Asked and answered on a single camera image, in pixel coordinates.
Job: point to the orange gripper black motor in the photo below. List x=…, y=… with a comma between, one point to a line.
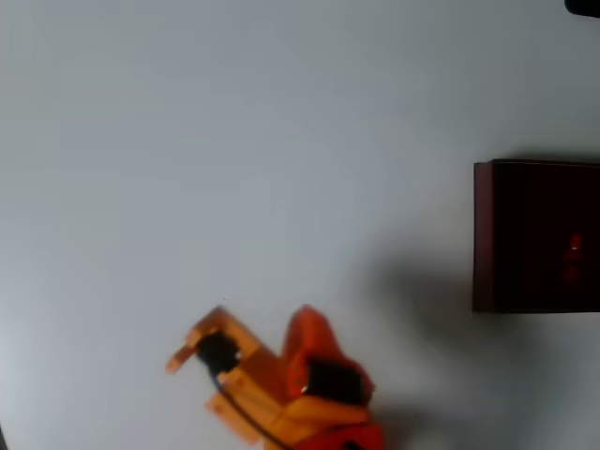
x=313, y=338

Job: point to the small red object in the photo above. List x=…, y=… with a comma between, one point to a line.
x=574, y=258

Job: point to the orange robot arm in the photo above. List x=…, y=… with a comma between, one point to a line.
x=258, y=375

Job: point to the dark brown open box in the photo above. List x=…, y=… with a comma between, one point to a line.
x=525, y=234

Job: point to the black object at picture corner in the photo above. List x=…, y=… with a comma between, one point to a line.
x=583, y=7

